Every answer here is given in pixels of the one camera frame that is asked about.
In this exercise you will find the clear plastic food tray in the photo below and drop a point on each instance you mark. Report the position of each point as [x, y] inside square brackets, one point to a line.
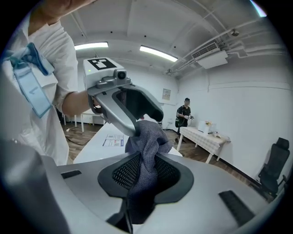
[217, 134]

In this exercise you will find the person in white shirt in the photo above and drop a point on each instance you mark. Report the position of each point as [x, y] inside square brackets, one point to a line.
[57, 68]

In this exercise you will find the white ceiling air conditioner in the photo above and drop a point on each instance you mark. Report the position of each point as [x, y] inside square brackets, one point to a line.
[213, 59]

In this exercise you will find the row of black office chairs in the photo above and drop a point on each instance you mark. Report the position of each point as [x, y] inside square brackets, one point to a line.
[274, 160]

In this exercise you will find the beige wall notice panel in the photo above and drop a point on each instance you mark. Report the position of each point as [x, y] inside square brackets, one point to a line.
[166, 94]

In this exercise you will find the white desk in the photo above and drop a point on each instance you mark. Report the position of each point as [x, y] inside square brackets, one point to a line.
[87, 114]

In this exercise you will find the white ceiling pipes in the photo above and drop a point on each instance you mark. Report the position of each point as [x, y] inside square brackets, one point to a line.
[251, 49]

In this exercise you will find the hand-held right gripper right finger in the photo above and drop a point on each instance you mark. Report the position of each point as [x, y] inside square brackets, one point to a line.
[206, 182]

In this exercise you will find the checkered cloth covered table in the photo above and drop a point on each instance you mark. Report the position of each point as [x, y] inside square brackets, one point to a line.
[201, 139]

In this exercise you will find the light blue neck ribbon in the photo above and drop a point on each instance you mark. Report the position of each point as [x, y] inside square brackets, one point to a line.
[34, 91]

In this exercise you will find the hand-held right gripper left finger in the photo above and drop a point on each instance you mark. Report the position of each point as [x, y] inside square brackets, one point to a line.
[84, 185]

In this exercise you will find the ceiling security camera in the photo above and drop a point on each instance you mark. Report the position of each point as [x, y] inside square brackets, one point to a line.
[234, 33]

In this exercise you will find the person's face and neck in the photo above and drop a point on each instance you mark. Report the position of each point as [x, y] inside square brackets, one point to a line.
[57, 9]

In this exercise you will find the white box appliance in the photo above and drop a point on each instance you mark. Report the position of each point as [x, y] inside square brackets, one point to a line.
[201, 126]

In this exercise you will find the person's left hand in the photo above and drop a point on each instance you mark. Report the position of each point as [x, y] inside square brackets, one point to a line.
[96, 107]

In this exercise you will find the person's left forearm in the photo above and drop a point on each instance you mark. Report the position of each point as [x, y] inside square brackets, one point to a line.
[75, 102]

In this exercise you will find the dark grey wiping cloth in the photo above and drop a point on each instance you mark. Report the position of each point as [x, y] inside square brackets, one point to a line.
[148, 141]

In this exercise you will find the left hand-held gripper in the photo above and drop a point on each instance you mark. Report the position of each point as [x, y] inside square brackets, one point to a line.
[98, 75]

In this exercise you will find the long ceiling light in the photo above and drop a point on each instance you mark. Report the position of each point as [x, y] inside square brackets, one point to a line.
[258, 8]
[158, 53]
[91, 45]

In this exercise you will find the small flower bouquet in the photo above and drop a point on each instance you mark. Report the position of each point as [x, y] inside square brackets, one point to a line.
[208, 123]

